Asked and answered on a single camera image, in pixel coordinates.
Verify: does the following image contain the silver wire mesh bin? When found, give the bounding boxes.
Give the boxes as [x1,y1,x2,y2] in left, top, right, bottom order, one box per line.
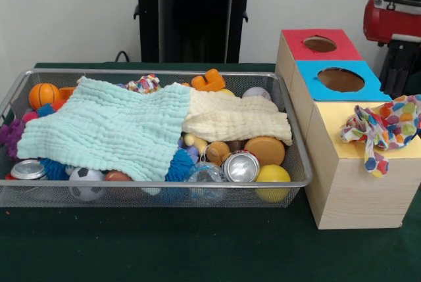
[0,68,314,209]

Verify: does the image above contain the polka dot paper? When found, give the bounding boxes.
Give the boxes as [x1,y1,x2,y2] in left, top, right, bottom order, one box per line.
[339,93,421,178]

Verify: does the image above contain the small soccer ball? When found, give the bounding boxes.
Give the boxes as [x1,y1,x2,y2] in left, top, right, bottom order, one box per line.
[68,166,107,202]

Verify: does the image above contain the wooden box three round holes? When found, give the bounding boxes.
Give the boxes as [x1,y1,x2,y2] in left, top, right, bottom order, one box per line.
[274,28,421,230]

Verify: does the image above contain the black upright panel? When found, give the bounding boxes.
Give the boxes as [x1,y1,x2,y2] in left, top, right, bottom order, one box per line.
[378,42,421,81]

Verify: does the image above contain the mint waffle cloth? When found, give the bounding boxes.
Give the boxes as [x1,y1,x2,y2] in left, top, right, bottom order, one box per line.
[15,76,192,183]

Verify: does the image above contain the crushed clear plastic bottle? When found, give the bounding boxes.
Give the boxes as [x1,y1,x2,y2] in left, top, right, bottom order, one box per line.
[186,160,228,202]

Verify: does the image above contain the orange toy basketball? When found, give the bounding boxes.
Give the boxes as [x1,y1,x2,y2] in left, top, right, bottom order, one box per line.
[28,82,61,111]

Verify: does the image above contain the red and silver can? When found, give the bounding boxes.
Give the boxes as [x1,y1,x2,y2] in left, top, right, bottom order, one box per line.
[5,159,49,181]

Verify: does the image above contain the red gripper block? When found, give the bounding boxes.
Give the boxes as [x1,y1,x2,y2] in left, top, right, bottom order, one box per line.
[363,0,421,96]

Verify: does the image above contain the crushed silver can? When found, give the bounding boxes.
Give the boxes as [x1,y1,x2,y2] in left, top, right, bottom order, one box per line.
[222,150,261,183]

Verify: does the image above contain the white toy baseball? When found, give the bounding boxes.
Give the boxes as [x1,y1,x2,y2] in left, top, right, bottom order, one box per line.
[242,86,273,101]

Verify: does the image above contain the cream waffle cloth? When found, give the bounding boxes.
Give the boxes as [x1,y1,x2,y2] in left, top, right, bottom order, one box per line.
[182,88,293,147]

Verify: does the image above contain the yellow ball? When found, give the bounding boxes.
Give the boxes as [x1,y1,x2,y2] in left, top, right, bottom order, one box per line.
[255,163,292,202]

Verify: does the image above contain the dark green table cloth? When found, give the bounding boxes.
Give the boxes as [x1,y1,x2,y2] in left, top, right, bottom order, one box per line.
[0,61,421,282]

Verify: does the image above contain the orange rubber toy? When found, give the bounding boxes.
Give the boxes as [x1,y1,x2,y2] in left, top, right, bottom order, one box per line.
[190,68,227,93]

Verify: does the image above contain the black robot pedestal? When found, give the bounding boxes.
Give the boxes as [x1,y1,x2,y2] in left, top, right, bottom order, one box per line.
[126,0,266,64]

